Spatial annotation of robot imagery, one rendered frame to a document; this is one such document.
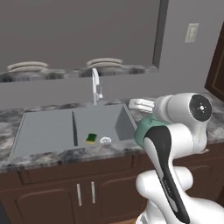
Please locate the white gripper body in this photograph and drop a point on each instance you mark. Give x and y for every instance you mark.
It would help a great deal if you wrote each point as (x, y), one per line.
(140, 104)

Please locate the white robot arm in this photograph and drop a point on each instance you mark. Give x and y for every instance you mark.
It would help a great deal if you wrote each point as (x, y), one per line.
(186, 140)

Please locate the white sink drain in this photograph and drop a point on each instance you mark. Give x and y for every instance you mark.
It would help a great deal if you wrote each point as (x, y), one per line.
(105, 140)

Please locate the dark brown tall cabinet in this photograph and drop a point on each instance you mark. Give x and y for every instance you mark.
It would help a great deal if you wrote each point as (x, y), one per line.
(217, 70)

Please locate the dark brown cabinet door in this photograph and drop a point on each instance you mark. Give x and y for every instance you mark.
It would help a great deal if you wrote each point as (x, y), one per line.
(208, 180)
(43, 204)
(116, 195)

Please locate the grey double basin sink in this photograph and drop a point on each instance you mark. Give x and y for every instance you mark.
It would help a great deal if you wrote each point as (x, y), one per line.
(49, 131)

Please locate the teal round container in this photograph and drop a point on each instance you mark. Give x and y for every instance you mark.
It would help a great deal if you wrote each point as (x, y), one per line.
(143, 131)

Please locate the silver tap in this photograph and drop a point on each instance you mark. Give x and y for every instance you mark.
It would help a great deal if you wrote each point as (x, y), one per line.
(95, 84)

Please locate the pale round stool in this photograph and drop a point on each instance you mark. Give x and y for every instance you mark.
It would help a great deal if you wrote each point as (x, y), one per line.
(27, 66)
(104, 62)

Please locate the green and yellow sponge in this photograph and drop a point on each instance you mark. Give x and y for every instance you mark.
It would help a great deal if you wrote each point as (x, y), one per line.
(92, 138)

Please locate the dark brown false drawer front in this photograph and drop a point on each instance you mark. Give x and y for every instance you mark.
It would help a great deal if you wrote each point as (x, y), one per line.
(75, 170)

